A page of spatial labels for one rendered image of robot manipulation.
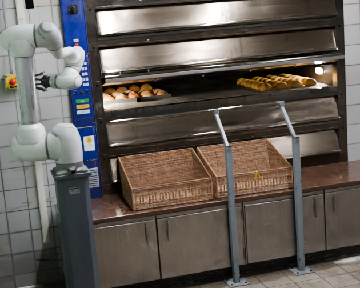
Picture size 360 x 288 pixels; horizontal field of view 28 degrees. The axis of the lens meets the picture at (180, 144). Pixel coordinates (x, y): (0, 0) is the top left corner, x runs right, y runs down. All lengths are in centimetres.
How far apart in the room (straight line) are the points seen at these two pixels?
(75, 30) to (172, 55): 71
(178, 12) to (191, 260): 172
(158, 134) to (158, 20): 80
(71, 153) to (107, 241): 86
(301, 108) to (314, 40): 51
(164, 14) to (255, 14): 67
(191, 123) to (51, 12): 126
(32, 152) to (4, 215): 114
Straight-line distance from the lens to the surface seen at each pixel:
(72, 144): 403
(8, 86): 489
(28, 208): 512
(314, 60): 534
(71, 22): 495
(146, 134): 513
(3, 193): 509
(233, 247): 486
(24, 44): 404
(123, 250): 472
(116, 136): 509
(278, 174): 496
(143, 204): 472
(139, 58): 506
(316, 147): 559
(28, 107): 407
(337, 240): 523
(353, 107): 570
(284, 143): 550
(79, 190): 408
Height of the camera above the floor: 190
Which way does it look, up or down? 11 degrees down
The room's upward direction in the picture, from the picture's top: 4 degrees counter-clockwise
